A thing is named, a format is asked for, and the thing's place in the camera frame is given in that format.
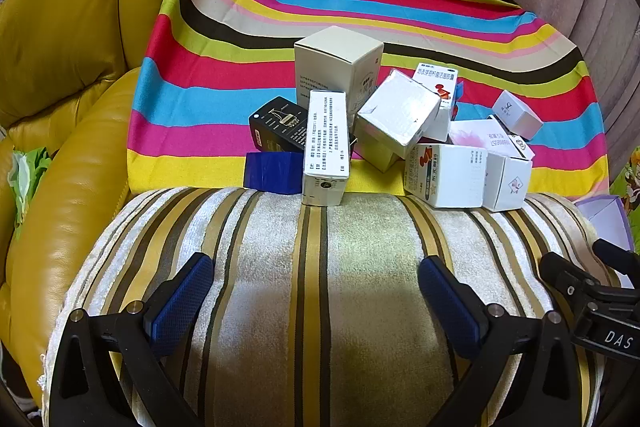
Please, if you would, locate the dark blue box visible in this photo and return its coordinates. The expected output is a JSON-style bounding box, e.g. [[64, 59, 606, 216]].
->
[[243, 150, 305, 196]]

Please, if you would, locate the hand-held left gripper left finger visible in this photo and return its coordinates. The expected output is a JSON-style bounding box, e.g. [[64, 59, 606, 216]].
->
[[49, 252, 215, 427]]

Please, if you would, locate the yellow leather sofa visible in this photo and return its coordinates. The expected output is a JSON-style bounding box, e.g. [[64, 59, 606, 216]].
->
[[0, 0, 201, 413]]

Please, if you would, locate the white box pink drawing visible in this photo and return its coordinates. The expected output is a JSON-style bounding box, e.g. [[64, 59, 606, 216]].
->
[[482, 151, 534, 213]]

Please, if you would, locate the multicolour striped cloth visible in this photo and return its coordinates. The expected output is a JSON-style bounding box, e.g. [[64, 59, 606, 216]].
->
[[126, 0, 610, 201]]

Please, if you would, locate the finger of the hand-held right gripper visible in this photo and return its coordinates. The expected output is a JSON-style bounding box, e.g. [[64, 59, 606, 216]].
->
[[539, 252, 603, 305], [592, 238, 640, 279]]

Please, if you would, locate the white medicine box orange figure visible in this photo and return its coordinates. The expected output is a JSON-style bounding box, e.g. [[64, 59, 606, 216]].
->
[[412, 62, 461, 142], [403, 142, 489, 210]]

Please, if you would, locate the black box with barcode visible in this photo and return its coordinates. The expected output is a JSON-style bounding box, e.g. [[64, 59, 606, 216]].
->
[[248, 97, 309, 153]]

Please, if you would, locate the white and pink flat box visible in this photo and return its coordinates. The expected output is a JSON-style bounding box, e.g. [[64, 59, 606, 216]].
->
[[448, 116, 536, 160]]

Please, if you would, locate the silver white cube box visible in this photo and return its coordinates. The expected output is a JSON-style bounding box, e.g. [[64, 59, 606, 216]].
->
[[353, 69, 442, 160]]

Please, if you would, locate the beige gold striped cushion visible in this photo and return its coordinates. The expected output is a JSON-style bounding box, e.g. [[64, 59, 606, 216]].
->
[[47, 187, 621, 427]]

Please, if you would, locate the long white box black text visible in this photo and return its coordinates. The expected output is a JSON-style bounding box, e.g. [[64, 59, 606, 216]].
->
[[301, 90, 352, 206]]

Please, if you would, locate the lilac paper box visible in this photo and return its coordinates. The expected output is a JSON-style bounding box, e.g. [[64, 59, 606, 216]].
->
[[573, 195, 637, 289]]

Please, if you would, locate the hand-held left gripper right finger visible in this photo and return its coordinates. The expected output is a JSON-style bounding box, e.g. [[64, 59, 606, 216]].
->
[[417, 256, 603, 427]]

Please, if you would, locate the large cream cardboard box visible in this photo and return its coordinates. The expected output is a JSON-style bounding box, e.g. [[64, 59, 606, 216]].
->
[[294, 26, 385, 108]]

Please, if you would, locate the green plastic bag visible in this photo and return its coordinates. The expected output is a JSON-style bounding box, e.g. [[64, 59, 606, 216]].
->
[[8, 146, 54, 241]]

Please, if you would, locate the green cartoon mat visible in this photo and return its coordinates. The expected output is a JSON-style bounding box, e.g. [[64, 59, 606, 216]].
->
[[606, 145, 640, 210]]

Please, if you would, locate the small white box silver logo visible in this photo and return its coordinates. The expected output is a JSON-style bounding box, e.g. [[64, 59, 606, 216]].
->
[[492, 89, 544, 142]]

